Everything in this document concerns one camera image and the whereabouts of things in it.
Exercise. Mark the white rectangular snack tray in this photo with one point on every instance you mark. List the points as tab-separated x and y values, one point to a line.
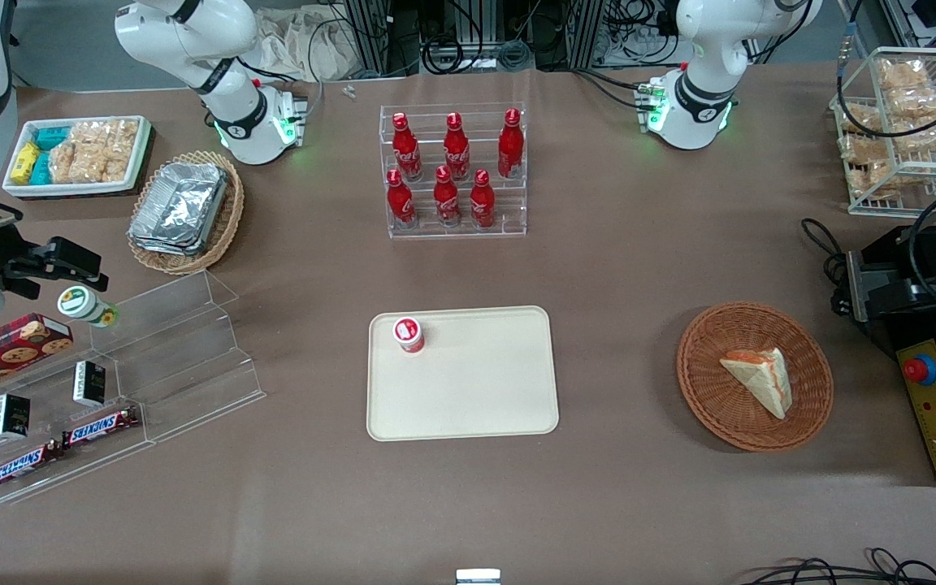
21	188

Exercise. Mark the stacked aluminium foil containers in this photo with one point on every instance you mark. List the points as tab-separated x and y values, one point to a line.
179	207

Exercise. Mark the teal snack packet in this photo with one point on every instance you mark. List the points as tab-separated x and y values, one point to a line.
51	137
41	169

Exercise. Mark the black appliance box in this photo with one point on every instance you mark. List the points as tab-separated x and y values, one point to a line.
882	284

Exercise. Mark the triangular sandwich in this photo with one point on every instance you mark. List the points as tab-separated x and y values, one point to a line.
760	380

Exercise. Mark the round brown wicker basket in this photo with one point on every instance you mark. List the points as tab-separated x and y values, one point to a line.
712	390

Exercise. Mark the snickers chocolate bar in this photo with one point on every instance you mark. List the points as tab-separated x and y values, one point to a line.
102	427
25	465

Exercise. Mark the red cola bottle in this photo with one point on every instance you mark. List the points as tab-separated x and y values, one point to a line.
510	146
457	150
482	203
447	199
400	203
406	150

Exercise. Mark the beige cloth bag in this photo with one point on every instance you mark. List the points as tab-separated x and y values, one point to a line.
305	45

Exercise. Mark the clear bag rice crackers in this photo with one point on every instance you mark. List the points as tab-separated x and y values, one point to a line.
70	158
114	150

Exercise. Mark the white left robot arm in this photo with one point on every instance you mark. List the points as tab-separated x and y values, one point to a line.
708	57

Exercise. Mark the green lid white cup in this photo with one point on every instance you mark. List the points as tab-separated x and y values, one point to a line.
82	305

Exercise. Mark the red chocolate chip cookie box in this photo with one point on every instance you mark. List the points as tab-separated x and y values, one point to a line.
5	353

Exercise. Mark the clear bag fried snack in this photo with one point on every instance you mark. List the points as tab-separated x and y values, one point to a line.
903	75
864	151
862	119
874	180
919	101
931	134

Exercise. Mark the red emergency stop button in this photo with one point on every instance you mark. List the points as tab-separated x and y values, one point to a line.
919	370

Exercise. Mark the beige plastic serving tray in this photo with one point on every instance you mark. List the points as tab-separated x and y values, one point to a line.
476	382

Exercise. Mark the small black chocolate box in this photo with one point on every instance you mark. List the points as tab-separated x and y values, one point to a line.
10	416
89	383

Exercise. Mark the red lid yogurt cup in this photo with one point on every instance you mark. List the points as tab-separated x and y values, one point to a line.
408	334

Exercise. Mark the aluminium frame profile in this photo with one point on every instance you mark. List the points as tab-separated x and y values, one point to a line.
379	36

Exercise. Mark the yellow snack packet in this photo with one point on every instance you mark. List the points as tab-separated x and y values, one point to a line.
25	162

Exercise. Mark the clear acrylic stepped shelf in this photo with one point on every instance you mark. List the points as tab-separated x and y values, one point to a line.
184	357

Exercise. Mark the oval light wicker basket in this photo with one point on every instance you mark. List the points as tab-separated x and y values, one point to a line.
228	219

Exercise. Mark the clear acrylic bottle rack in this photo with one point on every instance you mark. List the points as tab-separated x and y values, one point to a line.
509	207

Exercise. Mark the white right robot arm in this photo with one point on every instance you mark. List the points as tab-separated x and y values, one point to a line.
192	41

